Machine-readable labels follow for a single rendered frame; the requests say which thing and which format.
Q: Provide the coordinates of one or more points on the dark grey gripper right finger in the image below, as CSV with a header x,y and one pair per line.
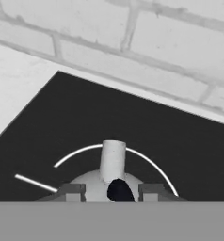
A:
x,y
151,190

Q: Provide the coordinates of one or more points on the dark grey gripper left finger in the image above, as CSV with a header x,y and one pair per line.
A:
x,y
72,190

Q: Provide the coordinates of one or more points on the black glass hob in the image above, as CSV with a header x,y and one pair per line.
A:
x,y
148,131

